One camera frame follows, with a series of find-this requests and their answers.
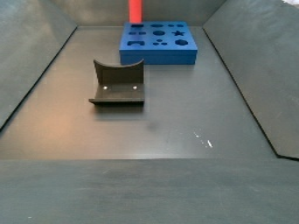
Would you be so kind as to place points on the blue shape sorter box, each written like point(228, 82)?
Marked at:
point(158, 42)

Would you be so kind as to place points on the black curved holder bracket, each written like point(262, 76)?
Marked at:
point(121, 83)

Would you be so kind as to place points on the red rectangular peg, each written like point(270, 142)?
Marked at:
point(136, 11)

